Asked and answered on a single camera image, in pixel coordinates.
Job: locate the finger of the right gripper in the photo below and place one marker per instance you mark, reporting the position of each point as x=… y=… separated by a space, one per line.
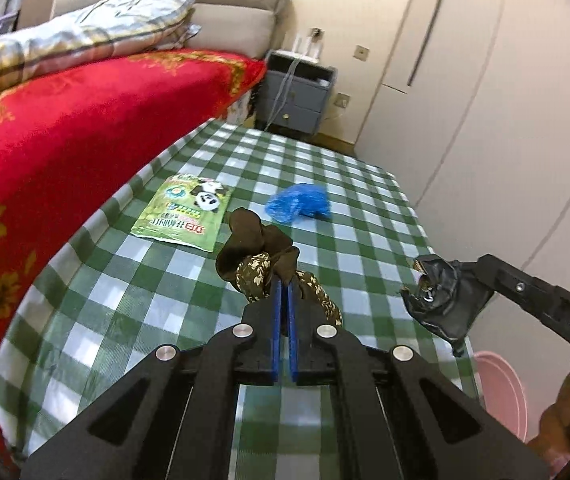
x=549 y=304

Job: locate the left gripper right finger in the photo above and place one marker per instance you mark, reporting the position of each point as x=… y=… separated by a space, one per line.
x=396 y=415

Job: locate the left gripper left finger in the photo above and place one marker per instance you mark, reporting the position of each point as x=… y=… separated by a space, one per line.
x=172 y=415

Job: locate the black plastic wrapper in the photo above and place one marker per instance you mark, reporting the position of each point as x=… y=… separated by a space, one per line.
x=447 y=299

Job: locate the brown camouflage cloth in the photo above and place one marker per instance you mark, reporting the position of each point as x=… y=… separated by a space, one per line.
x=255 y=254

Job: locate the green panda snack packet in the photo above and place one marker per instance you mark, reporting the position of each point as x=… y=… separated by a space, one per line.
x=185 y=210

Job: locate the blue plastic bag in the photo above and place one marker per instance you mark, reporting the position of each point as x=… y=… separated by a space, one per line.
x=299 y=200

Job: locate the pink plastic trash bin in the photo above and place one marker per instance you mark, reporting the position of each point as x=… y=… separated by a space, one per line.
x=503 y=393

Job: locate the right hand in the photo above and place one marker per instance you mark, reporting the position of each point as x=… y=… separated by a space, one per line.
x=552 y=443

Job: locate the green checkered tablecloth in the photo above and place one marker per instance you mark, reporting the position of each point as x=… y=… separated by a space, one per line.
x=108 y=298

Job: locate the white wardrobe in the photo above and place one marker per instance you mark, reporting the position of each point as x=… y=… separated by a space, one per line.
x=473 y=118

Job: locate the red floral blanket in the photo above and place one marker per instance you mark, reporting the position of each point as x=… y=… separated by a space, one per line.
x=69 y=140

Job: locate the grey bedside cabinet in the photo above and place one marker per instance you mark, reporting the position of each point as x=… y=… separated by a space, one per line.
x=293 y=96

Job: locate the white wifi router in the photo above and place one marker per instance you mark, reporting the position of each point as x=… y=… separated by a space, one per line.
x=306 y=48

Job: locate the blue plaid folded quilt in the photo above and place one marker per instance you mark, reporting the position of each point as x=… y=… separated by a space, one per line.
x=106 y=29

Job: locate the beige upholstered headboard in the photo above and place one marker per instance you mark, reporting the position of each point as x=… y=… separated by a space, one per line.
x=215 y=10

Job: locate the lower wall socket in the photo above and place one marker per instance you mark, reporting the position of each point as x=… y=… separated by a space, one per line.
x=342 y=100

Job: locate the upper wall switch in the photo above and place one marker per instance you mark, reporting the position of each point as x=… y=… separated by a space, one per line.
x=361 y=53

